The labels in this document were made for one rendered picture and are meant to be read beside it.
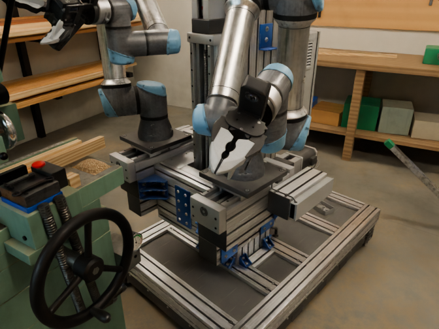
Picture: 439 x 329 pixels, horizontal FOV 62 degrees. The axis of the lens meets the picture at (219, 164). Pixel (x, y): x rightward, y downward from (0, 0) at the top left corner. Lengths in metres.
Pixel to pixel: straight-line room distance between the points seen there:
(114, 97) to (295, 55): 0.74
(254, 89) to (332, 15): 3.24
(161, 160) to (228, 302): 0.66
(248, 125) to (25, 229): 0.55
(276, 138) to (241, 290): 0.98
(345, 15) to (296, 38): 2.75
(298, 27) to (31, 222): 0.80
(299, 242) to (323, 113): 1.76
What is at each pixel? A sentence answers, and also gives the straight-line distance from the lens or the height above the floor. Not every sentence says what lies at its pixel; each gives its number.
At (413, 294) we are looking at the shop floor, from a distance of 2.19.
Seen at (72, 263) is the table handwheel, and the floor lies 0.82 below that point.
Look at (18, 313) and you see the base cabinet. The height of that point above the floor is 0.66.
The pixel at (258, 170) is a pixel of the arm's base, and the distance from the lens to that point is 1.23.
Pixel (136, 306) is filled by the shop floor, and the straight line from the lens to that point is 1.95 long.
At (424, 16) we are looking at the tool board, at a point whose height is 1.16.
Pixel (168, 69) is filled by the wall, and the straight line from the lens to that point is 4.71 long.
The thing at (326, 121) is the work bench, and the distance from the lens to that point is 3.50.
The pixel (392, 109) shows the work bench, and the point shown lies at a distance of 3.41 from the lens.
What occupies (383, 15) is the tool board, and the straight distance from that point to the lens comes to 3.74.
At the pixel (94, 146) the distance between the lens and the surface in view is 1.29.
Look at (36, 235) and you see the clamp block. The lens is 0.92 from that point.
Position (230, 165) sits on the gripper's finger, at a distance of 0.56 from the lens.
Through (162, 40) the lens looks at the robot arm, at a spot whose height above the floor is 1.25.
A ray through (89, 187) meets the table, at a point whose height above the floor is 0.89.
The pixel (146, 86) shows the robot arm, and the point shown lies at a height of 1.05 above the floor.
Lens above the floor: 1.41
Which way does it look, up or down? 26 degrees down
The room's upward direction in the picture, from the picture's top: straight up
